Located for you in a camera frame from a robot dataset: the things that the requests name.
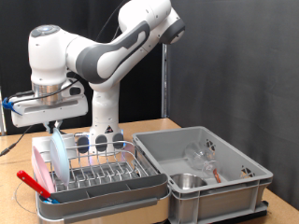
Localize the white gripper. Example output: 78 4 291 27
10 93 90 134

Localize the light blue plate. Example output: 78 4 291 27
49 127 71 188

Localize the grey dish rack tray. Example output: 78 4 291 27
32 146 172 224

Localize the pink plate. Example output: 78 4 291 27
32 145 57 194

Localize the metal background pole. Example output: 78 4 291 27
161 43 169 119

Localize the stainless steel cup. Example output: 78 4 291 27
170 173 208 191

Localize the clear wine glass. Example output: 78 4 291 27
183 141 221 178

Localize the red wooden spoon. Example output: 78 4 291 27
212 168 222 184

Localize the grey plastic crate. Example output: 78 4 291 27
132 125 275 224

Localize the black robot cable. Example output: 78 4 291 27
0 0 125 157

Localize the blue cable clip on gripper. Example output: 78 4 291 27
1 96 23 117

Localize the red handled utensil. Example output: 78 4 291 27
16 170 60 205

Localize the metal wire dish rack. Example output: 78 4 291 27
40 140 158 190

